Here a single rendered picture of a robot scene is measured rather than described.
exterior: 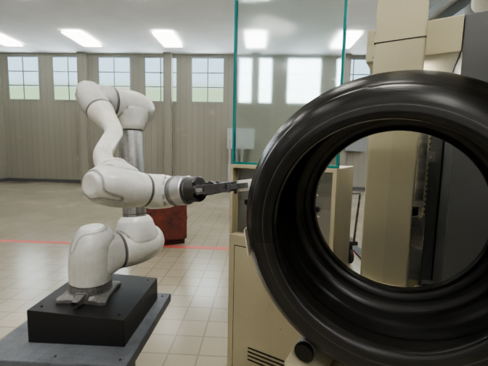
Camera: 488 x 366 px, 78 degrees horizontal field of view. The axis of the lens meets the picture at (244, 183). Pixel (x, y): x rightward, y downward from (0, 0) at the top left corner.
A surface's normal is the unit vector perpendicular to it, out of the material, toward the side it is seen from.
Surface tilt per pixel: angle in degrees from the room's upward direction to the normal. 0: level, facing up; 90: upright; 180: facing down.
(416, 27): 90
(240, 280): 90
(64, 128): 90
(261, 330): 90
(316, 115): 81
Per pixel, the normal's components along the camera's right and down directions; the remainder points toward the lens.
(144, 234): 0.73, -0.09
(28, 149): -0.04, 0.11
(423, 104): -0.45, -0.10
